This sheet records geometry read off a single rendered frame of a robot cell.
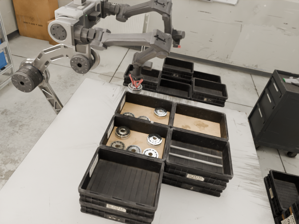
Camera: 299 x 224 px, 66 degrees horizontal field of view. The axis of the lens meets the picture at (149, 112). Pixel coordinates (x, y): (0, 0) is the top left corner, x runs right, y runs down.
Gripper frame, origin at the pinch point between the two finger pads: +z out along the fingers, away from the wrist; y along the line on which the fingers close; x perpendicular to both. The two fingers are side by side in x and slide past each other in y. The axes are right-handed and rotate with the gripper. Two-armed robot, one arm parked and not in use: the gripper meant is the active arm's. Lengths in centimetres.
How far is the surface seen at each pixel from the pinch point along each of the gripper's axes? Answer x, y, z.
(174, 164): 4, -63, 14
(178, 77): -105, 76, 52
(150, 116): -9.8, -12.4, 22.3
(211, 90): -129, 37, 53
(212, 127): -49, -40, 23
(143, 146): 9.0, -37.3, 23.2
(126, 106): 2.7, 4.7, 22.0
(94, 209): 50, -62, 31
